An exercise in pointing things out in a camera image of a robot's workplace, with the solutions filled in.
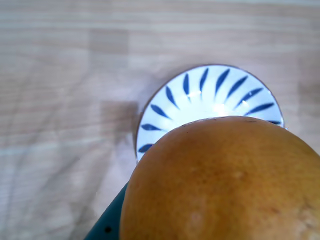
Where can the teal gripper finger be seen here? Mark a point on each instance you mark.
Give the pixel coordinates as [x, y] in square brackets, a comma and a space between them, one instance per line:
[110, 217]

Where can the pale yellowish orange fruit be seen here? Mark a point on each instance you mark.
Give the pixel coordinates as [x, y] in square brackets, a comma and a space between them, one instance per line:
[220, 180]

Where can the white plate with blue petals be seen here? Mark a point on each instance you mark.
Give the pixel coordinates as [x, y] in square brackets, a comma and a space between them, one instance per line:
[207, 100]

